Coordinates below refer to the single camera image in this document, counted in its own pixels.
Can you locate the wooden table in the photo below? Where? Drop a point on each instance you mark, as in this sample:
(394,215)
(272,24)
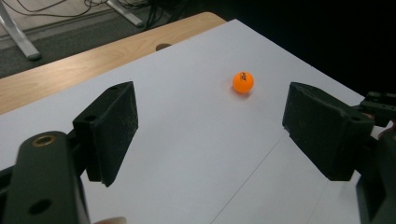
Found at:
(77,68)

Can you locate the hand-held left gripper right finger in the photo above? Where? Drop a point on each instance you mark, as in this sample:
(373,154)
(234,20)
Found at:
(327,130)

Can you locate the orange ball with black print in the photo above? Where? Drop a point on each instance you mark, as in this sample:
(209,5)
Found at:
(243,82)

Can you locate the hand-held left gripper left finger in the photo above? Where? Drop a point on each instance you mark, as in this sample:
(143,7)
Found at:
(109,130)

